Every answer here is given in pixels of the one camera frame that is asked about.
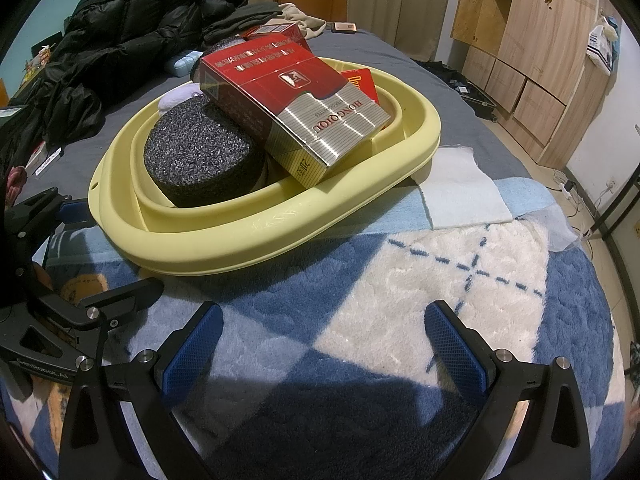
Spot small white red box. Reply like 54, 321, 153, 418
25, 142, 63, 176

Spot white plastic bag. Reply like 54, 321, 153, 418
586, 12, 619, 76

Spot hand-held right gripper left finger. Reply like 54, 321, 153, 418
59, 301, 225, 480

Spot black floor cable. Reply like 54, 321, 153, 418
570, 195, 601, 241

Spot light blue pouch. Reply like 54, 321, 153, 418
167, 51, 203, 77

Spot black open suitcase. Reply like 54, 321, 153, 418
425, 60, 501, 122

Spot yellow plastic basin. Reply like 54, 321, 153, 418
87, 56, 442, 278

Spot white cloth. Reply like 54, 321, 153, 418
417, 146, 515, 232

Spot printed cartoon blanket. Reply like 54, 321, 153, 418
0, 232, 136, 466

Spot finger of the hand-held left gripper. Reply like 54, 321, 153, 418
27, 276, 166, 333
7, 187, 97, 281

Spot black puffer jacket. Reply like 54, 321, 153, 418
0, 0, 251, 161

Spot blue white checkered blanket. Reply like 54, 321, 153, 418
0, 177, 628, 480

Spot wooden wardrobe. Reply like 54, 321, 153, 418
450, 0, 601, 163

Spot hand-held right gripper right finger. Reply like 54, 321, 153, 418
424, 300, 592, 480

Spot dark grey garment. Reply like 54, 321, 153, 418
202, 2, 291, 43

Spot beige garment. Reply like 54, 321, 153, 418
277, 2, 327, 40

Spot red and silver carton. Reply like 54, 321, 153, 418
199, 41, 392, 187

